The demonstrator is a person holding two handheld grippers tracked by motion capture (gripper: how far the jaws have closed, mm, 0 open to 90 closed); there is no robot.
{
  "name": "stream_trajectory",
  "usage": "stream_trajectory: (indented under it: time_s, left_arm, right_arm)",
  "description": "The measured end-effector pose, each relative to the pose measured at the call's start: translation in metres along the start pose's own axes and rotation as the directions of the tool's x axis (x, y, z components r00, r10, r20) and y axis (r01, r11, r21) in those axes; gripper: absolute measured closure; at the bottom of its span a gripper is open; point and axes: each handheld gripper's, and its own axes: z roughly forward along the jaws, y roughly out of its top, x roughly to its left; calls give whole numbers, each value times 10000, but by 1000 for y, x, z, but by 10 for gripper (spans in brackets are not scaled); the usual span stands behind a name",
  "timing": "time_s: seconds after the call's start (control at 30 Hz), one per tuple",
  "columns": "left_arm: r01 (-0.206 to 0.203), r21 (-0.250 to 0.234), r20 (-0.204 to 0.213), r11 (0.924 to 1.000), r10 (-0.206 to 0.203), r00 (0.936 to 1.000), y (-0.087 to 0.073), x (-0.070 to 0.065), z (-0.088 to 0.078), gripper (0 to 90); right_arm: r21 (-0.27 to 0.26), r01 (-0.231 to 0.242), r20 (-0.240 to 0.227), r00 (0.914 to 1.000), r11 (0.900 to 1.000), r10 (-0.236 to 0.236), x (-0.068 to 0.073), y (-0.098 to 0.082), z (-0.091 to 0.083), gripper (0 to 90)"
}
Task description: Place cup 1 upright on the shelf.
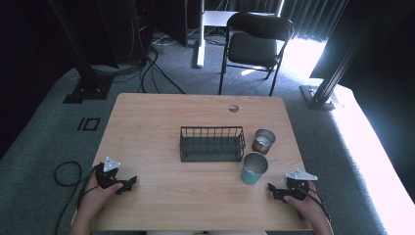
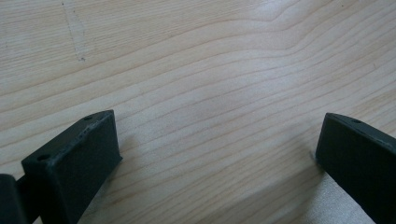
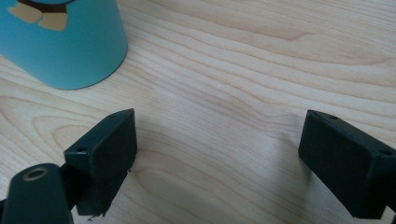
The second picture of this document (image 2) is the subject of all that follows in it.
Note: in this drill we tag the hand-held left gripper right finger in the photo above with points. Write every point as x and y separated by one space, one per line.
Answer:
358 161

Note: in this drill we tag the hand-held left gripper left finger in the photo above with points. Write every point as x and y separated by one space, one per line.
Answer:
76 168

